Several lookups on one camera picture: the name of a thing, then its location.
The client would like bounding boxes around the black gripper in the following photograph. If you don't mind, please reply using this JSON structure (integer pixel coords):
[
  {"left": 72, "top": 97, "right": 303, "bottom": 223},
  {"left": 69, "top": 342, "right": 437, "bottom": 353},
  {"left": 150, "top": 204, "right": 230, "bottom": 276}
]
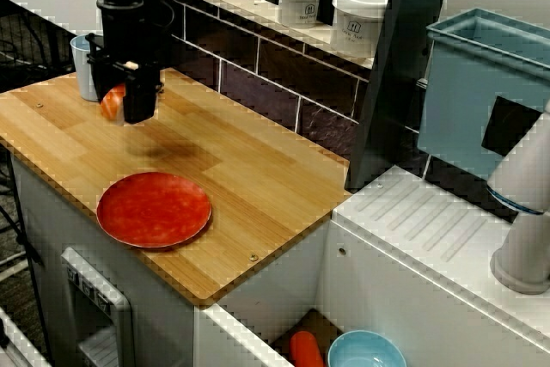
[{"left": 84, "top": 2, "right": 167, "bottom": 125}]

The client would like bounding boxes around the light blue plastic cup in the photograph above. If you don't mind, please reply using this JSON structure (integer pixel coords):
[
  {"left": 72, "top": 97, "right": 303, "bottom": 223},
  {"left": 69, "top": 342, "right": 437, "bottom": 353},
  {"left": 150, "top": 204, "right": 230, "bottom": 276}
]
[{"left": 70, "top": 34, "right": 104, "bottom": 102}]

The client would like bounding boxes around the red round plate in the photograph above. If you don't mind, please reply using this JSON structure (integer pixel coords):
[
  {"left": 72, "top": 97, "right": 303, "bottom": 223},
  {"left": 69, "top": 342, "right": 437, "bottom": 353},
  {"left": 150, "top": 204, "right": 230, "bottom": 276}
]
[{"left": 95, "top": 171, "right": 213, "bottom": 249}]

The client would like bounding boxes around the white lidded plastic jar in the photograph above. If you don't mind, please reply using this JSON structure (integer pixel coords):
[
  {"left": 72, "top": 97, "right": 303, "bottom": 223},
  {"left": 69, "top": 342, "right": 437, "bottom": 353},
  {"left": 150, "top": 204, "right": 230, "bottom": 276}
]
[
  {"left": 330, "top": 0, "right": 391, "bottom": 59},
  {"left": 276, "top": 0, "right": 326, "bottom": 29}
]

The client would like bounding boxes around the grey dispenser panel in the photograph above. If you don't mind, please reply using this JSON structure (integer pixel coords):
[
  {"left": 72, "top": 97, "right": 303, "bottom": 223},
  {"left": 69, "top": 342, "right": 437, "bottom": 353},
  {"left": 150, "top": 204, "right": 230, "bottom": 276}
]
[{"left": 59, "top": 246, "right": 135, "bottom": 367}]

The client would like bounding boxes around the orange toy carrot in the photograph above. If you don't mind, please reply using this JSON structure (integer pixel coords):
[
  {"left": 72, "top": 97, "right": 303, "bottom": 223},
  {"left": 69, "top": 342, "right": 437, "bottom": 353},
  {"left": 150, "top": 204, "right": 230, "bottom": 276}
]
[{"left": 289, "top": 331, "right": 324, "bottom": 367}]

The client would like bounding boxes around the white toy kitchen unit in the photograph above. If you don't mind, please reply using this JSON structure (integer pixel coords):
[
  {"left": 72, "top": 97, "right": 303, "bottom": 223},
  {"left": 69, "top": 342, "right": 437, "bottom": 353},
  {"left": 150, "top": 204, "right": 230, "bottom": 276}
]
[{"left": 8, "top": 150, "right": 550, "bottom": 367}]

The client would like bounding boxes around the teal plastic bin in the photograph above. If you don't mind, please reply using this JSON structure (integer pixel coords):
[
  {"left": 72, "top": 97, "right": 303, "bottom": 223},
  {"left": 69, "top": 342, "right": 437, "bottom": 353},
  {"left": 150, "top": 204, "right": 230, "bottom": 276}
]
[{"left": 419, "top": 7, "right": 550, "bottom": 179}]

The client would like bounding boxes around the light blue bowl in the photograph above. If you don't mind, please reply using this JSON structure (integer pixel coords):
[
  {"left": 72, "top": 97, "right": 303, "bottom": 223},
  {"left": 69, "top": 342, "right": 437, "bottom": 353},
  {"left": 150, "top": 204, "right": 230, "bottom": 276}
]
[{"left": 327, "top": 329, "right": 408, "bottom": 367}]

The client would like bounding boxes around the light grey kitchen faucet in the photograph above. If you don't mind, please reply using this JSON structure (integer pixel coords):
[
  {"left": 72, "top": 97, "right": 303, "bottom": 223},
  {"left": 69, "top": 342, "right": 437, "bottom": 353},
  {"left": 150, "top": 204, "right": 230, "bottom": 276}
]
[{"left": 486, "top": 100, "right": 550, "bottom": 296}]

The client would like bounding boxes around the black shelf frame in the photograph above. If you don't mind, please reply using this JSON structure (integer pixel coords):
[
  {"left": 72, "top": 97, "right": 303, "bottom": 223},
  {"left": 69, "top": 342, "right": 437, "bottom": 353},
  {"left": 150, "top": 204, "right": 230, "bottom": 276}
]
[{"left": 145, "top": 0, "right": 455, "bottom": 192}]

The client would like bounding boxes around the aluminium frame rail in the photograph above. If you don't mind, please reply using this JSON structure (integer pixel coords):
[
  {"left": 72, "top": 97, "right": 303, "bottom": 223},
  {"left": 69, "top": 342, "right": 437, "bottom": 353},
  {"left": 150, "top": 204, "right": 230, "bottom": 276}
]
[{"left": 0, "top": 306, "right": 48, "bottom": 367}]

